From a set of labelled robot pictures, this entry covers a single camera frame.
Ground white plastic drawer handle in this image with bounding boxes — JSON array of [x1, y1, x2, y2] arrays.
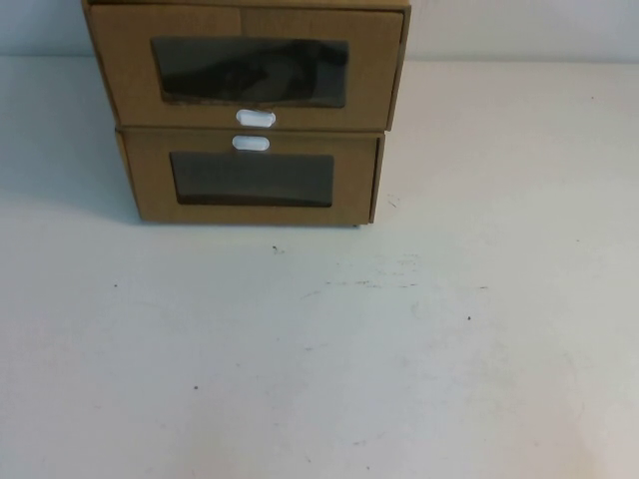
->
[[235, 107, 278, 127], [231, 133, 272, 152]]

